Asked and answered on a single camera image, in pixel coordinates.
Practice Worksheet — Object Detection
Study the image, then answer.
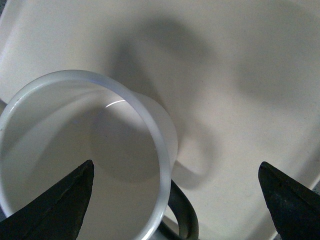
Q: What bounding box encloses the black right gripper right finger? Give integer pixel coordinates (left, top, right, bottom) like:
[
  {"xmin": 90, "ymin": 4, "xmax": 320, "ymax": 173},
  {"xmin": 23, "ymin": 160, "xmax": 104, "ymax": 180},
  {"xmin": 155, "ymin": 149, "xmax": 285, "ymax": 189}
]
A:
[{"xmin": 258, "ymin": 161, "xmax": 320, "ymax": 240}]

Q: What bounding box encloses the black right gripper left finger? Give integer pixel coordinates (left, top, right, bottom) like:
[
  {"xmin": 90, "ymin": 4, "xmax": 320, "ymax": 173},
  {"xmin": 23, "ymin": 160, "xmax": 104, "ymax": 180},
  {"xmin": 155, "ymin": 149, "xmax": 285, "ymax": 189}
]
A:
[{"xmin": 0, "ymin": 160, "xmax": 94, "ymax": 240}]

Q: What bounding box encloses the white smiley mug black handle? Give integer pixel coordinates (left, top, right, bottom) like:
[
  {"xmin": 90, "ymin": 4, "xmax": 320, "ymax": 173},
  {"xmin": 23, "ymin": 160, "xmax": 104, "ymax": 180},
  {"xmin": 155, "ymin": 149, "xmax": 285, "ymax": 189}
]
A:
[{"xmin": 0, "ymin": 70, "xmax": 199, "ymax": 240}]

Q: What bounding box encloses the beige rectangular plastic tray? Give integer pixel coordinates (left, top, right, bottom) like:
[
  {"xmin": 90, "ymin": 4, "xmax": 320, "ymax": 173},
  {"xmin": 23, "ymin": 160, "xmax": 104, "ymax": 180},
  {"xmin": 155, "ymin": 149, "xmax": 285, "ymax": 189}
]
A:
[{"xmin": 0, "ymin": 0, "xmax": 320, "ymax": 240}]

